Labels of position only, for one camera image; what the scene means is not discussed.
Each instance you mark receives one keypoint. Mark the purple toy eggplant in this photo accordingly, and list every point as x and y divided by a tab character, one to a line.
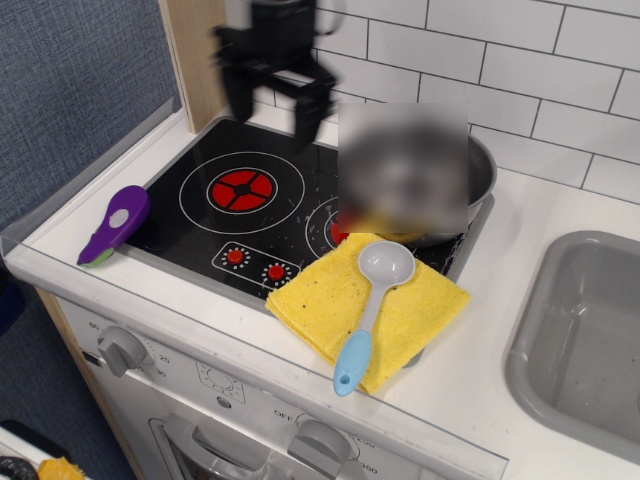
127	210

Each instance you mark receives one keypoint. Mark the black toy stove top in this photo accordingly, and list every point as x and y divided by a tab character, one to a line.
240	212

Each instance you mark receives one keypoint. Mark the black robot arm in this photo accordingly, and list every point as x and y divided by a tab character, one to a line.
276	52

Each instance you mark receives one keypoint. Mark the grey left oven knob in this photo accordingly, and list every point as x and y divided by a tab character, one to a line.
121	350

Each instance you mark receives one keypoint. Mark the grey right oven knob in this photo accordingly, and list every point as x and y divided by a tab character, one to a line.
320	447

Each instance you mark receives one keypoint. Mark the yellow object at corner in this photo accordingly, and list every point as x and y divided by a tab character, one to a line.
59	469

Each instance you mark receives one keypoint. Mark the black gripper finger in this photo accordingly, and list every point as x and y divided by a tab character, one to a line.
309	112
240	81

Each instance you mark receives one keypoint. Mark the grey oven knob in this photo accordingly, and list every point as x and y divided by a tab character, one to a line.
121	350
320	447

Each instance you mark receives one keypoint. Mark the white toy oven front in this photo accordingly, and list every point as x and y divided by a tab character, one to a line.
180	418

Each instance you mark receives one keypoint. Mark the stainless steel pot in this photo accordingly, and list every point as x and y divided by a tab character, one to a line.
418	183

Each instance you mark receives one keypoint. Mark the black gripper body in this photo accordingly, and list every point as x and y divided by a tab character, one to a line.
282	35

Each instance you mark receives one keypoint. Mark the grey sink basin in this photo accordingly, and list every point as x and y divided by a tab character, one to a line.
573	365

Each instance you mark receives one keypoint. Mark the grey ladle with blue handle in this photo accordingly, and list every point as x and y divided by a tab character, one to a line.
385	264

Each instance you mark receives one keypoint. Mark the wooden side post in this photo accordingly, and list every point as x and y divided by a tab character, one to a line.
189	30

